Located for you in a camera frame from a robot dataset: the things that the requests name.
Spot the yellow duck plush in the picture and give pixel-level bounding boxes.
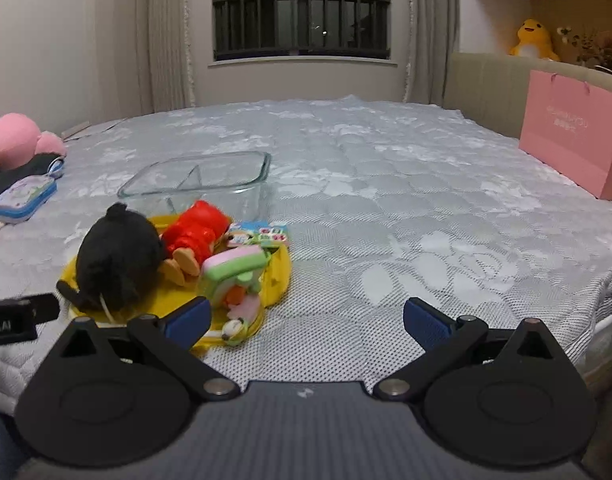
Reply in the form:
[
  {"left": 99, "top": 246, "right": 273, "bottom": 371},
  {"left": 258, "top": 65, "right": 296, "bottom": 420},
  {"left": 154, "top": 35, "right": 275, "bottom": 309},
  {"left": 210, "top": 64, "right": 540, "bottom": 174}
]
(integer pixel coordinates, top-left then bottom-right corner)
[{"left": 508, "top": 18, "right": 560, "bottom": 62}]

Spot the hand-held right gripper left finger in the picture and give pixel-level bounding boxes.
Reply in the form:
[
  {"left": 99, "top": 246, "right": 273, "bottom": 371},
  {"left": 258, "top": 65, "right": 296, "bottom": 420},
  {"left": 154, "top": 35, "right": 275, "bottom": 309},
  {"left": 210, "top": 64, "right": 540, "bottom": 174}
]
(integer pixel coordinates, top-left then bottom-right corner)
[{"left": 48, "top": 296, "right": 241, "bottom": 402}]

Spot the black cloth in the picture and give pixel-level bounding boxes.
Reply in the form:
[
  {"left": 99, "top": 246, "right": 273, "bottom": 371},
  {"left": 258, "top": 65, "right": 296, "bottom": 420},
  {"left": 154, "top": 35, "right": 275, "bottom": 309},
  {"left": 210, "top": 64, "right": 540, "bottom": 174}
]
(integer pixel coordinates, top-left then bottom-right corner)
[{"left": 0, "top": 155, "right": 57, "bottom": 207}]

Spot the dark framed window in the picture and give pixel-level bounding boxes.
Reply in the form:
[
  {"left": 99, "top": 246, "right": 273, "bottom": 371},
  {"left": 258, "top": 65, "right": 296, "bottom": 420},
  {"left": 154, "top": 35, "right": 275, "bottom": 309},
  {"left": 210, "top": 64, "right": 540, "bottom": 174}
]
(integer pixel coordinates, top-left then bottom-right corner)
[{"left": 212, "top": 0, "right": 391, "bottom": 63}]

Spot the dried flower bunch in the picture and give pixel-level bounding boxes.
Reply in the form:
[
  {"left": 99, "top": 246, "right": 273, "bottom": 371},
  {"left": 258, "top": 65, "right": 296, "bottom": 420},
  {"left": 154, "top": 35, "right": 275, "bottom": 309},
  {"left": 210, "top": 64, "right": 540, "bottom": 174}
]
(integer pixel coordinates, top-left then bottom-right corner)
[{"left": 556, "top": 25, "right": 612, "bottom": 78}]

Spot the beige curtain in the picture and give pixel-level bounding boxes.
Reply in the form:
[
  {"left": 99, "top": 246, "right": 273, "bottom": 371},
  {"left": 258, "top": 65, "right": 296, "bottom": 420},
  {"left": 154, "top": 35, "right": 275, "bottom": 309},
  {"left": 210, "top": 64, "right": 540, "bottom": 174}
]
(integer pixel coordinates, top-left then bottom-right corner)
[
  {"left": 136, "top": 0, "right": 197, "bottom": 113},
  {"left": 403, "top": 0, "right": 461, "bottom": 106}
]

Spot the colourful card packet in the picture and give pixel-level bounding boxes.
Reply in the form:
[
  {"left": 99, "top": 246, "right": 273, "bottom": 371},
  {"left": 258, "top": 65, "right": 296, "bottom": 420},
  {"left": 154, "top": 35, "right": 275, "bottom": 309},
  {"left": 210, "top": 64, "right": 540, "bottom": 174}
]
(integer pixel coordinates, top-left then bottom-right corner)
[{"left": 226, "top": 220, "right": 291, "bottom": 252}]

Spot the red toy figure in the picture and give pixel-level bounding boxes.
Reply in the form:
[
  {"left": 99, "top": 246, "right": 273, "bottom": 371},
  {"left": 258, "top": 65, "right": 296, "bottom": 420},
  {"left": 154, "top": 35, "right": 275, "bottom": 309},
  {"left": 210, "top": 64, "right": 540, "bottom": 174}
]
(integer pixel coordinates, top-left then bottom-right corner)
[{"left": 158, "top": 200, "right": 233, "bottom": 288}]

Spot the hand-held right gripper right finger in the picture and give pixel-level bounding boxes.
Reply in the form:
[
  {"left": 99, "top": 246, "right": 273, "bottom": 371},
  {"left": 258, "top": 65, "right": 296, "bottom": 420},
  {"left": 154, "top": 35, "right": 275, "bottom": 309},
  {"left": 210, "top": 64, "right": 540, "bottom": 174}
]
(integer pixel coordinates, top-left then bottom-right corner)
[{"left": 372, "top": 296, "right": 565, "bottom": 402}]

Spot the blue white pouch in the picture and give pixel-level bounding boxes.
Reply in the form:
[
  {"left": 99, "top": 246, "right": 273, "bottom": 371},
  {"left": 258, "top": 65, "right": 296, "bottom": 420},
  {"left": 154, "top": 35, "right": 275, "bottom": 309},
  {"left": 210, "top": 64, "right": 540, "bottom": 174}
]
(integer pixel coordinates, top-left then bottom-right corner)
[{"left": 0, "top": 176, "right": 58, "bottom": 224}]

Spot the black plush toy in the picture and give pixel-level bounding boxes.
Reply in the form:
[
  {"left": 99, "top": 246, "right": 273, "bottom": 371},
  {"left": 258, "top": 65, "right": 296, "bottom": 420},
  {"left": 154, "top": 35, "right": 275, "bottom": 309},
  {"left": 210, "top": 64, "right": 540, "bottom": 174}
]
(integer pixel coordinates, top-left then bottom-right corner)
[{"left": 56, "top": 202, "right": 167, "bottom": 312}]

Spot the person's leg in jeans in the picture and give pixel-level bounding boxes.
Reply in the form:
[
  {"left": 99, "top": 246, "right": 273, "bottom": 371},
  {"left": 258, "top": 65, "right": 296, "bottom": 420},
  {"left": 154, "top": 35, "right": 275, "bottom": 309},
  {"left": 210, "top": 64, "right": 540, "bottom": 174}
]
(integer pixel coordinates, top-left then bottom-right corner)
[{"left": 0, "top": 400, "right": 32, "bottom": 480}]

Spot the pink paper bag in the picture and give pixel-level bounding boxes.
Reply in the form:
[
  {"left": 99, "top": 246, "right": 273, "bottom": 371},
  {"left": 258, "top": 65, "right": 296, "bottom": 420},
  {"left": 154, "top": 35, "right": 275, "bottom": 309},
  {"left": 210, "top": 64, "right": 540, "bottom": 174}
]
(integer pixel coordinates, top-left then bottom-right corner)
[{"left": 518, "top": 70, "right": 612, "bottom": 202}]

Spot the beige padded headboard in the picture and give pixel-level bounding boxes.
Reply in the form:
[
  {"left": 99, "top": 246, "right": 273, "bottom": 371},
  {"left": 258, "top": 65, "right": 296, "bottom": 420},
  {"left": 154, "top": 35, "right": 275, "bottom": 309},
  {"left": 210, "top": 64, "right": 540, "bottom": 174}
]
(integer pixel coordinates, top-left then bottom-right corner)
[{"left": 443, "top": 51, "right": 612, "bottom": 141}]

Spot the green and pink toy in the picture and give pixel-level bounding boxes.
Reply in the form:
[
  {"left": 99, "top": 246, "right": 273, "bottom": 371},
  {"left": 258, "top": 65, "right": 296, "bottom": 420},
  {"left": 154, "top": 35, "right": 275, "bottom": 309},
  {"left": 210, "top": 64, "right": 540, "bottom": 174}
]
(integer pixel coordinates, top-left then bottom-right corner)
[{"left": 196, "top": 245, "right": 273, "bottom": 347}]

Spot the pink plush toy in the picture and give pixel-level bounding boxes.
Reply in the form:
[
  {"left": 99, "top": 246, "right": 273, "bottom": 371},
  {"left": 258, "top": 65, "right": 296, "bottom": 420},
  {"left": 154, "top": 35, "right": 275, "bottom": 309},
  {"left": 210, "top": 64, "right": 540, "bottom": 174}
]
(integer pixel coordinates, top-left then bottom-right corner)
[{"left": 0, "top": 113, "right": 68, "bottom": 171}]

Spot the clear glass container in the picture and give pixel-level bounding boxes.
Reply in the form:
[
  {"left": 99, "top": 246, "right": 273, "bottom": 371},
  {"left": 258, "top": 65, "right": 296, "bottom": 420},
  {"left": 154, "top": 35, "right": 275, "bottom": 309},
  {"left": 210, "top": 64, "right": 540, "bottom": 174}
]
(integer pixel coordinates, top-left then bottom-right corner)
[{"left": 117, "top": 151, "right": 273, "bottom": 222}]

